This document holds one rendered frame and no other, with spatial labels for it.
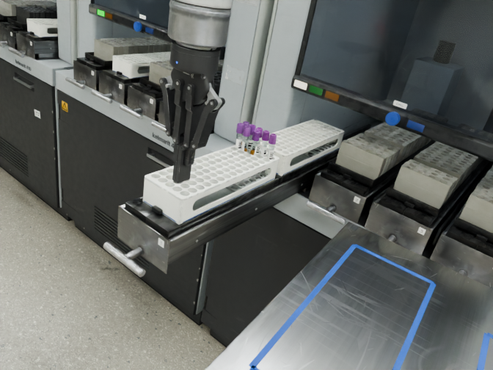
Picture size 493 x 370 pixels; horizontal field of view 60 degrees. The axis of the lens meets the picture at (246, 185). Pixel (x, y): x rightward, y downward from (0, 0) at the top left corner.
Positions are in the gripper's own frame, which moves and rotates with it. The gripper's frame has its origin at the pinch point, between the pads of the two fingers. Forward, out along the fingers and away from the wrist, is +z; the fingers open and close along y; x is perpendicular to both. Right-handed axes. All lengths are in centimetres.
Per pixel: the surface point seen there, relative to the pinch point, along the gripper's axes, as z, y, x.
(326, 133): 3.5, -2.9, -49.4
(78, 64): 10, 89, -37
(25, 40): 10, 126, -37
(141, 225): 10.1, 0.3, 8.1
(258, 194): 9.6, -6.0, -17.3
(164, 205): 6.7, -1.1, 4.5
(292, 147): 3.7, -2.9, -32.9
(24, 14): 3, 140, -45
